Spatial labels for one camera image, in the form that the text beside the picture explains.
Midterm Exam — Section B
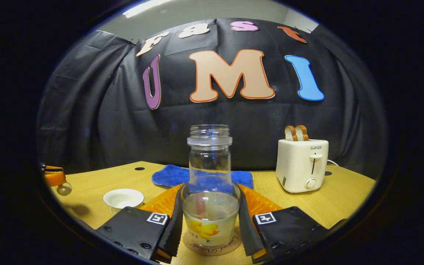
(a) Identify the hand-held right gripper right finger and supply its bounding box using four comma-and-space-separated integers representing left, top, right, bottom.
237, 183, 330, 264

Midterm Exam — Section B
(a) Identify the round wooden coaster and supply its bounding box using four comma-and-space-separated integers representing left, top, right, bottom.
182, 229, 243, 257

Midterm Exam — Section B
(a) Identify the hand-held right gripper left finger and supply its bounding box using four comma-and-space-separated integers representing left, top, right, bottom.
95, 183, 184, 264

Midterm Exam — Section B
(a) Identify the cream saucer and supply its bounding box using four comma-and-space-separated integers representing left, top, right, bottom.
109, 202, 146, 216

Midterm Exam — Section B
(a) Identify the white toaster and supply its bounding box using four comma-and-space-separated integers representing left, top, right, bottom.
275, 139, 329, 194

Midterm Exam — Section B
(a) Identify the blue towel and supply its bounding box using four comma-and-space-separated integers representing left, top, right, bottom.
152, 164, 254, 190

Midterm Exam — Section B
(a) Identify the black backdrop cloth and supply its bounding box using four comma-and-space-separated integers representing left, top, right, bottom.
37, 18, 387, 181

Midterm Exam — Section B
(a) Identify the clear water bottle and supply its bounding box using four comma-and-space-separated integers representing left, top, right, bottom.
181, 124, 241, 248

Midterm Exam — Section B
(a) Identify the cream teacup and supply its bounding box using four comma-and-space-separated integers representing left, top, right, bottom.
103, 188, 145, 209

